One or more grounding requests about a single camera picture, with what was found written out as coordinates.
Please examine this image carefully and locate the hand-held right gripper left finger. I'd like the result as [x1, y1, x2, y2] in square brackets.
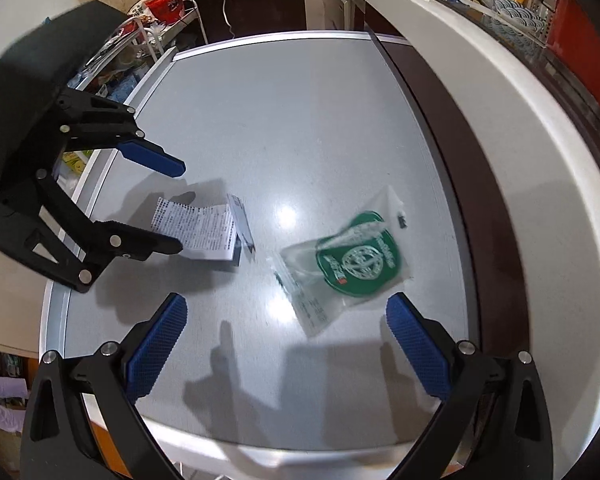
[20, 292, 188, 480]

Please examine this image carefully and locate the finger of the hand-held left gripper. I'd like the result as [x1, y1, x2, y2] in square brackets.
[0, 170, 185, 295]
[55, 87, 187, 178]

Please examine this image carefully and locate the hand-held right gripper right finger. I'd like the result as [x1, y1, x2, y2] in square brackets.
[385, 291, 556, 480]

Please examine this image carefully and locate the white printed receipt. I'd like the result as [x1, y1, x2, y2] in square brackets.
[151, 196, 237, 262]

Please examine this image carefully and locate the green print plastic packet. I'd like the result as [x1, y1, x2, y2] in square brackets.
[267, 184, 415, 338]

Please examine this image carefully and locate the small white blue box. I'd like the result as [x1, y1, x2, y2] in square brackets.
[227, 192, 256, 266]

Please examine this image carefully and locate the red basket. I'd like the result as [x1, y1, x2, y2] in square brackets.
[145, 0, 185, 23]

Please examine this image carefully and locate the lavender cloth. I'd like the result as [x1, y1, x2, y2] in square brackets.
[0, 374, 28, 432]

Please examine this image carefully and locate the steel utensil holder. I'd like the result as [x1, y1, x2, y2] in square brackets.
[532, 0, 553, 36]

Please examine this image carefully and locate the blue patterned bowl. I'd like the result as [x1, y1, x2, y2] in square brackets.
[492, 0, 536, 23]

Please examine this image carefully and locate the red cooking pot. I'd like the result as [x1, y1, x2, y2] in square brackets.
[550, 0, 600, 86]

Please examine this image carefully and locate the white wire rack cart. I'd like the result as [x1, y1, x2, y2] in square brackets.
[65, 0, 203, 196]

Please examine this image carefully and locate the white power cable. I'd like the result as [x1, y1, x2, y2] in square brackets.
[207, 0, 236, 40]

